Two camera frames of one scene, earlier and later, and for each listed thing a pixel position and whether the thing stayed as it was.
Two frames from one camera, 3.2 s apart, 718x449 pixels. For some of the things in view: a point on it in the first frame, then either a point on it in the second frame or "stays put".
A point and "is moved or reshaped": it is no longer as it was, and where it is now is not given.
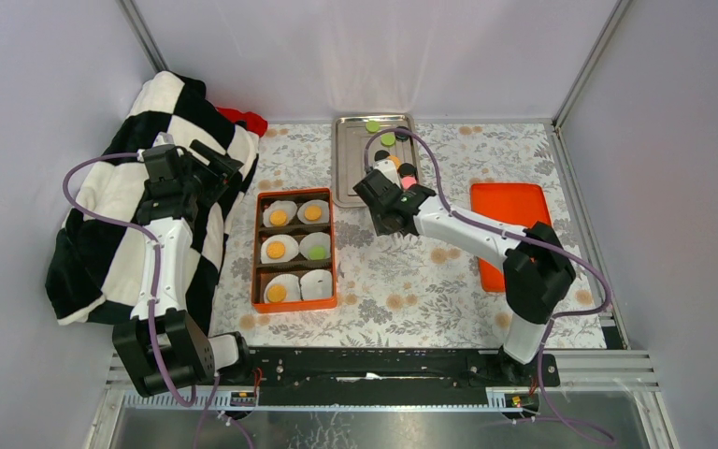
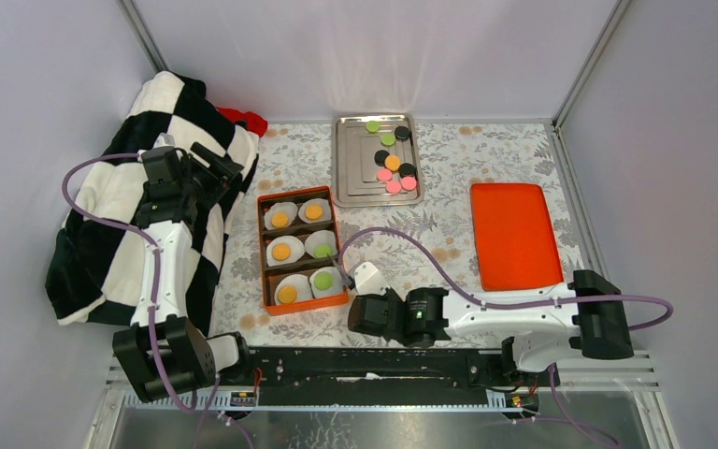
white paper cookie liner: [313, 211] stays put
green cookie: [317, 253] is moved or reshaped
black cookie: [407, 169] stays put
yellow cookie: [276, 250] is moved or reshaped
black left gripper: [219, 169] stays put
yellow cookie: [277, 293] is moved or reshaped
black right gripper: [380, 228] → [389, 294]
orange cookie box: [294, 264] is moved or reshaped
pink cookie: [408, 181] stays put
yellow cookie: [279, 217] stays put
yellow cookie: [312, 212] stays put
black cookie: [401, 137] stays put
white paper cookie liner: [289, 208] stays put
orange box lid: [522, 205] stays put
